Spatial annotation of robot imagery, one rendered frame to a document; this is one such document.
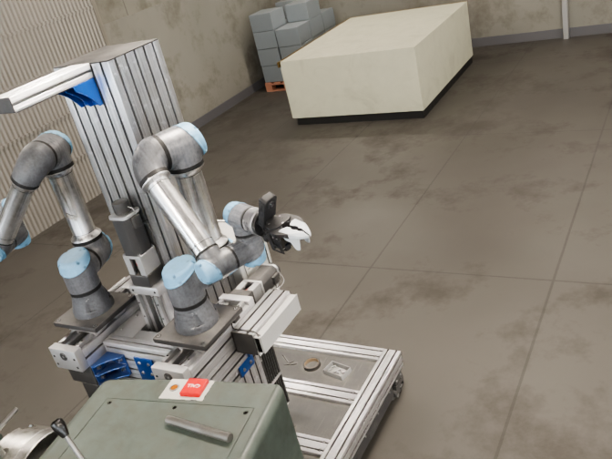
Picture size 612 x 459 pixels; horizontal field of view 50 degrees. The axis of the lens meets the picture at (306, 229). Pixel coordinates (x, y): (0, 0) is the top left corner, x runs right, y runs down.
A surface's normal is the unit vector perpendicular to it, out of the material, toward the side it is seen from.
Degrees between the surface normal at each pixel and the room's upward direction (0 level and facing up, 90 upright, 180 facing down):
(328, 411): 0
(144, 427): 0
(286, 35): 90
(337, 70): 90
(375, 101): 90
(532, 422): 0
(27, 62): 90
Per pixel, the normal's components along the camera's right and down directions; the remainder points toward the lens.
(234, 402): -0.22, -0.87
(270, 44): -0.43, 0.49
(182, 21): 0.86, 0.04
